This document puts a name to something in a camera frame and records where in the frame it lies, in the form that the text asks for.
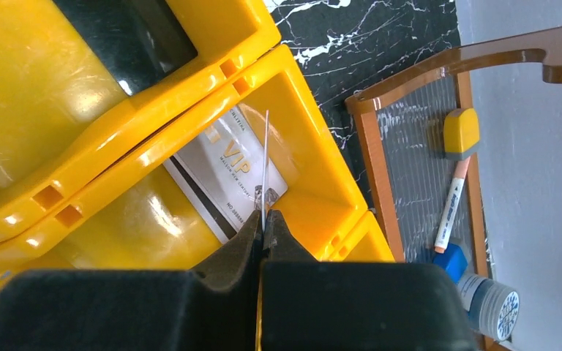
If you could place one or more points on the orange three-compartment plastic bin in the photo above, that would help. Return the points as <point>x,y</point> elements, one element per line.
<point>96,95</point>

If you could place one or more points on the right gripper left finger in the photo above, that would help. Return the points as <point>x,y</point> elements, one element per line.
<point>211,306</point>

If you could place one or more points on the silver VIP card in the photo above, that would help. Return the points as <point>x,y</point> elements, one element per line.
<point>220,173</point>

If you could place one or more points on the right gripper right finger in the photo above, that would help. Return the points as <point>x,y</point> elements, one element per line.
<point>312,305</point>

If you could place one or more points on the red white marker pen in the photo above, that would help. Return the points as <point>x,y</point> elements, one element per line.
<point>451,206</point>

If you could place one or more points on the white numbered card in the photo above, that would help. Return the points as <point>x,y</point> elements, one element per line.
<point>264,185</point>

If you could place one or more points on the small blue block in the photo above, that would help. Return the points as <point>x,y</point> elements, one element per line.
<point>454,260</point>

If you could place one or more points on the orange wooden shelf rack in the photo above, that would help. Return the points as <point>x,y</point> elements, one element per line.
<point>514,184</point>

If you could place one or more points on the small yellow block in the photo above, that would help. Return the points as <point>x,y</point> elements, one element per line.
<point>461,134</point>

